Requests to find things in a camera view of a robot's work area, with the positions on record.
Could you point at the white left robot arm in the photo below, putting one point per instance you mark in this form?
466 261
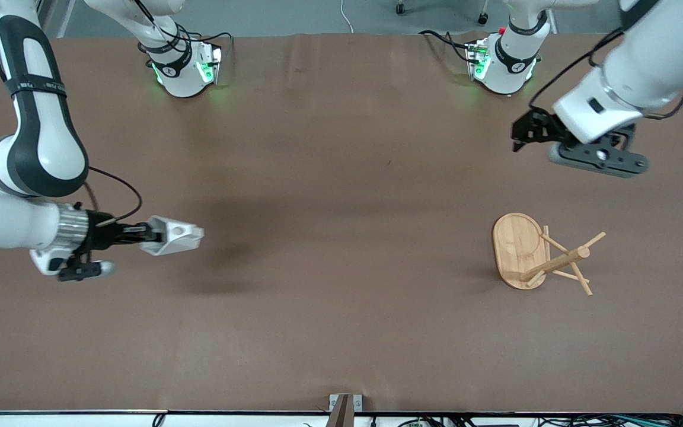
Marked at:
661 53

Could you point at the wooden cup rack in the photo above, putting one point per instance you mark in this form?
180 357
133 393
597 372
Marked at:
519 252

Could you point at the aluminium frame profile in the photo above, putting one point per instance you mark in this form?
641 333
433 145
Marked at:
48 18

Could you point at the white angular cup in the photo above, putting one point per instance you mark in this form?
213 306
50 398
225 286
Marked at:
178 236

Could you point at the brown table cover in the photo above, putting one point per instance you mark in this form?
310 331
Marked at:
341 178

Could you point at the metal table edge bracket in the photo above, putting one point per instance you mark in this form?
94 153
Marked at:
345 406

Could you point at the black caster wheel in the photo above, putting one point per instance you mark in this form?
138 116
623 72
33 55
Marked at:
482 18
401 8

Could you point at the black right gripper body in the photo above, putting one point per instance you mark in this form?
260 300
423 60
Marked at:
102 234

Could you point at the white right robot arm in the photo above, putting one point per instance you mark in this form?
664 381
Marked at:
45 154

